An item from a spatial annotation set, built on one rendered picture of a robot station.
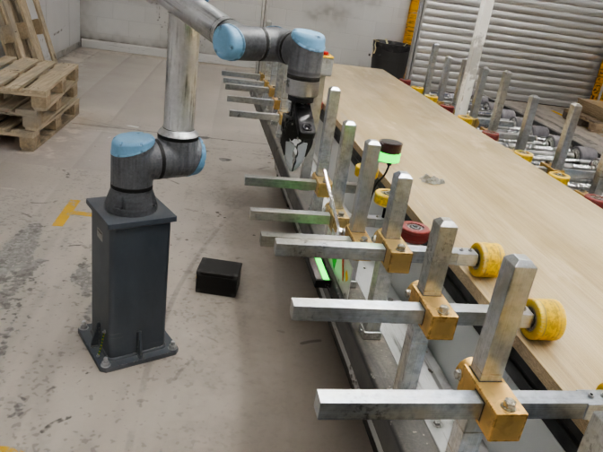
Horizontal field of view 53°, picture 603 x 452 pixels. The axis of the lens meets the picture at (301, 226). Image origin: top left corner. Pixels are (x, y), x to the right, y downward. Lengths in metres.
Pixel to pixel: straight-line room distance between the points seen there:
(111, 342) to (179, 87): 0.99
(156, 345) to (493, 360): 1.78
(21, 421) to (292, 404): 0.93
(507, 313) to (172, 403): 1.61
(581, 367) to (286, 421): 1.29
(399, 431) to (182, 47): 1.47
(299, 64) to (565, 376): 0.97
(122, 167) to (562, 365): 1.55
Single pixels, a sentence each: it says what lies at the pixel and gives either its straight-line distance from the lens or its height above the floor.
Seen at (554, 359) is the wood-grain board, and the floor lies 0.90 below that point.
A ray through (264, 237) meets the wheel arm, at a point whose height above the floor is 0.86.
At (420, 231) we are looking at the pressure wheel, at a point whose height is 0.91.
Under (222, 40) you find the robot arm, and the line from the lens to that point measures 1.65.
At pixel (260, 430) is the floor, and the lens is 2.24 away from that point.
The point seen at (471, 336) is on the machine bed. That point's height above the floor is 0.78.
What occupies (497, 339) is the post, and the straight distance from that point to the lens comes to 0.93.
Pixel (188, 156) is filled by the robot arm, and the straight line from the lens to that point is 2.27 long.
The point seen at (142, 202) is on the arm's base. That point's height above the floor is 0.65.
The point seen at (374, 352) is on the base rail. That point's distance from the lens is 1.45.
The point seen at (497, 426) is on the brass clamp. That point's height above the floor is 0.95.
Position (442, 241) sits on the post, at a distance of 1.11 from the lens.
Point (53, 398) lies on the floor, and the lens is 2.37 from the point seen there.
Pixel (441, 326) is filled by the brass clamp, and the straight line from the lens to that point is 1.12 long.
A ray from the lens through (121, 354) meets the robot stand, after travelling 2.49.
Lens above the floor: 1.50
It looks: 23 degrees down
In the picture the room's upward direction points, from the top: 8 degrees clockwise
